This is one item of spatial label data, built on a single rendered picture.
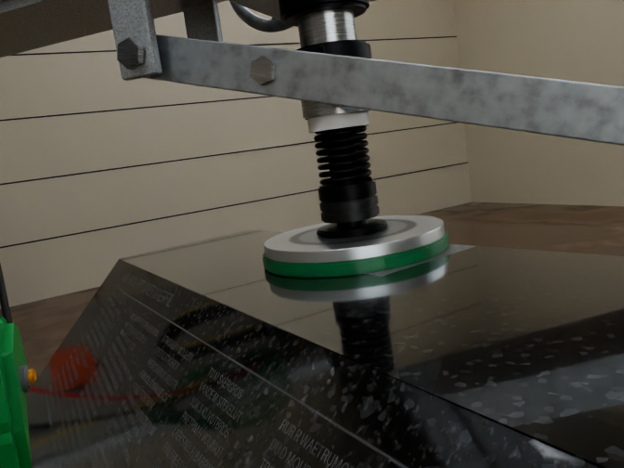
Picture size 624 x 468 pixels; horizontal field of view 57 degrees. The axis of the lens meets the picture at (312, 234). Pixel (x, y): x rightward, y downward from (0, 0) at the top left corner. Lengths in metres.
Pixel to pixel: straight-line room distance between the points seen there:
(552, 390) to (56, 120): 5.11
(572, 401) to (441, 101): 0.35
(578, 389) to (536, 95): 0.33
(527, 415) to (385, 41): 6.48
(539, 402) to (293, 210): 5.65
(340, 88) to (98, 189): 4.76
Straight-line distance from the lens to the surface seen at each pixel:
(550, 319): 0.41
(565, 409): 0.30
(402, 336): 0.40
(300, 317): 0.46
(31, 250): 5.28
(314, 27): 0.65
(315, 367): 0.39
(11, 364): 1.91
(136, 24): 0.70
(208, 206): 5.55
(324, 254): 0.58
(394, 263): 0.58
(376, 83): 0.60
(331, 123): 0.64
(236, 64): 0.66
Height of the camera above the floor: 0.98
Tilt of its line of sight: 9 degrees down
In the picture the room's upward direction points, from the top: 8 degrees counter-clockwise
